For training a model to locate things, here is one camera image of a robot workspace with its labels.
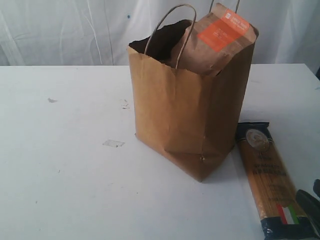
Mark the spaghetti packet dark blue ends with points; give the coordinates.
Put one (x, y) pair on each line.
(274, 194)

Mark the kraft pouch with orange label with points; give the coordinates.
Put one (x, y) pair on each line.
(211, 43)

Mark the brown paper shopping bag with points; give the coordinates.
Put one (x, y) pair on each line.
(188, 118)

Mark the clear plastic wrapper scrap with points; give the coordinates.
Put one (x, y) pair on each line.
(113, 143)

